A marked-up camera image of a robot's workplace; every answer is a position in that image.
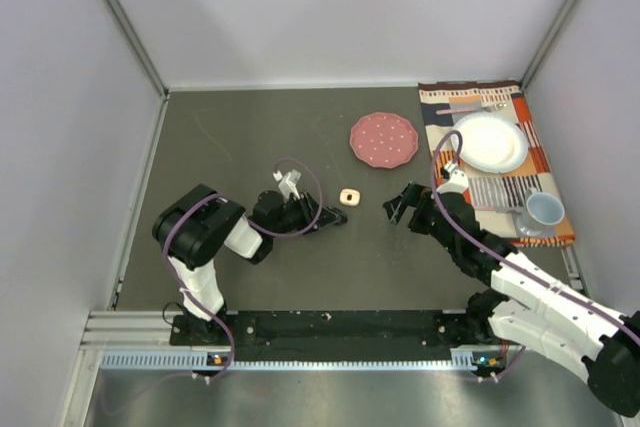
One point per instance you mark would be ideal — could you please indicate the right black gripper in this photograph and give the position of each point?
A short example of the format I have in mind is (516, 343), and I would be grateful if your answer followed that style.
(420, 197)

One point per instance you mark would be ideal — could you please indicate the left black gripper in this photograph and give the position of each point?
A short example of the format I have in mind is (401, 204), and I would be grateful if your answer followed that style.
(309, 209)

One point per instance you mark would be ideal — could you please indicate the black earbud charging case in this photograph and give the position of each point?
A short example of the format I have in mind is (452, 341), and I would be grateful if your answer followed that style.
(341, 219)

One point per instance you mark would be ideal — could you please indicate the cream earbud charging case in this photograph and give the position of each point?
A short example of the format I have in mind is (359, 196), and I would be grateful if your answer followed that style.
(350, 197)

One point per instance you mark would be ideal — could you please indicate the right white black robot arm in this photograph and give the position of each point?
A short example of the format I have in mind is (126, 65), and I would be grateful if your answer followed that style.
(525, 305)

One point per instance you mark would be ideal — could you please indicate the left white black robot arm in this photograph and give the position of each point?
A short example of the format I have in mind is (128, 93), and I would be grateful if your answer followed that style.
(195, 228)

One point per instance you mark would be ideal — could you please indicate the pink dotted plate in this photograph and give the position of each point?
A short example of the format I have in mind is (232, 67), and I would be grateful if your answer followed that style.
(384, 140)

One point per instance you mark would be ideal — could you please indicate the white paper plate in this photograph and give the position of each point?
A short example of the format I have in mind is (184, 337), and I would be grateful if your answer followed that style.
(490, 143)

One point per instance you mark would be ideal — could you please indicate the patterned orange cloth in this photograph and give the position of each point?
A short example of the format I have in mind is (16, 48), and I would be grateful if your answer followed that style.
(504, 98)

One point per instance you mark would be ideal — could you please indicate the light blue cup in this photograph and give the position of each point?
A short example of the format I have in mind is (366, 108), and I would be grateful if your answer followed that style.
(541, 213)

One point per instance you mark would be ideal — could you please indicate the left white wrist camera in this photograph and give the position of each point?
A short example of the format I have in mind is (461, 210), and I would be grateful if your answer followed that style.
(288, 183)

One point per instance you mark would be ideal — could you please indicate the pink handled utensil upper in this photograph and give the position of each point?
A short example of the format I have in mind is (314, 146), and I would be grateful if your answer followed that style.
(453, 111)

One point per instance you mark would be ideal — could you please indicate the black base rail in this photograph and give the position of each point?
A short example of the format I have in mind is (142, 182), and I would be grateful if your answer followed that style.
(335, 336)

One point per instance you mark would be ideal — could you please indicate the grey slotted cable duct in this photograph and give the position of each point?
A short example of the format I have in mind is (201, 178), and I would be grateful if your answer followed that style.
(207, 361)

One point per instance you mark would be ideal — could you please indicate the aluminium frame profile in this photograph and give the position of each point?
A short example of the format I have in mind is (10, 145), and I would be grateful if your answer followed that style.
(103, 331)

